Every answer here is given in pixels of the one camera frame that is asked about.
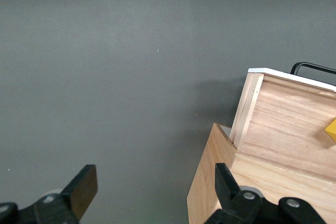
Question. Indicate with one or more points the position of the yellow cube block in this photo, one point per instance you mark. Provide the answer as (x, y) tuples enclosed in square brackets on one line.
[(332, 132)]

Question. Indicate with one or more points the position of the wooden drawer cabinet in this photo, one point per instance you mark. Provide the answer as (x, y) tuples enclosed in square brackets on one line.
[(207, 176)]

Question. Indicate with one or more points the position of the dark grey table mat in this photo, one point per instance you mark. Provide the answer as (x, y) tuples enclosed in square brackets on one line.
[(105, 77)]

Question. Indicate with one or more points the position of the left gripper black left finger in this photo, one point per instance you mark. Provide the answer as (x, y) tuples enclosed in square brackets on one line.
[(81, 190)]

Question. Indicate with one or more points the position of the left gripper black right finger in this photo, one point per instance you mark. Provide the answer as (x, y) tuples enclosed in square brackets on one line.
[(228, 195)]

